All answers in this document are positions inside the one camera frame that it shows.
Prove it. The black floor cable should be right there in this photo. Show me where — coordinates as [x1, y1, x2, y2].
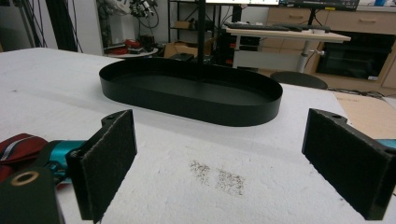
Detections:
[329, 88, 388, 100]

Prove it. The white desk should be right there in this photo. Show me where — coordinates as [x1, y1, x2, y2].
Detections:
[225, 26, 352, 75]

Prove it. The wide dark monitor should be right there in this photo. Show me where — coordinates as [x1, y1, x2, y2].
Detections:
[279, 0, 361, 12]

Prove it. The black built-in oven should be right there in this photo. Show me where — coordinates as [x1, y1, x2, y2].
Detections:
[315, 30, 396, 82]

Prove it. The black keyboard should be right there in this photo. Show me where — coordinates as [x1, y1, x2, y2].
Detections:
[223, 21, 291, 33]

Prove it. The brown cardboard sheet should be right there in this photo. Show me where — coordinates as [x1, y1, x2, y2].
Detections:
[332, 91, 396, 140]

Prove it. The wooden cabinet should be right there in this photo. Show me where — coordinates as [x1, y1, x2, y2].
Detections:
[266, 5, 396, 91]

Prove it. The red striped cloth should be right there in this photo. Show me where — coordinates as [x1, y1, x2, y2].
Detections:
[0, 133, 50, 183]

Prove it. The dark round stool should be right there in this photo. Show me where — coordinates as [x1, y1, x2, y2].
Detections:
[269, 71, 329, 91]

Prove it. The computer monitor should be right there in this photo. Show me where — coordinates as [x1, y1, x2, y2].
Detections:
[205, 0, 280, 7]

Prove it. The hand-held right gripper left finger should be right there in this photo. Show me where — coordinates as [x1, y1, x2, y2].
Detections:
[65, 108, 138, 224]

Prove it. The cardboard box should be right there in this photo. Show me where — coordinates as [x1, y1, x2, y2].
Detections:
[163, 38, 217, 60]

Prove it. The black strap with brass eyelet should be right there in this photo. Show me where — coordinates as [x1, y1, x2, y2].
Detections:
[0, 167, 65, 224]

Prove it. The black metal shelf rack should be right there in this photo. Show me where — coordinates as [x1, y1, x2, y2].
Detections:
[167, 0, 226, 61]

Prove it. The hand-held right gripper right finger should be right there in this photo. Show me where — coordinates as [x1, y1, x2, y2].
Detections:
[301, 107, 396, 221]

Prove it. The round white side table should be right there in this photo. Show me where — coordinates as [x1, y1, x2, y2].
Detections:
[104, 46, 160, 60]

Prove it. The black oval tray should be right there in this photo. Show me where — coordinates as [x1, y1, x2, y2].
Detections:
[98, 57, 284, 128]

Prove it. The red tool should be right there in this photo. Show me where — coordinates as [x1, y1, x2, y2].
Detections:
[123, 38, 143, 50]

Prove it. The black vertical stand pole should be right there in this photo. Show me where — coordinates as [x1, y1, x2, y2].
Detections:
[196, 0, 207, 65]

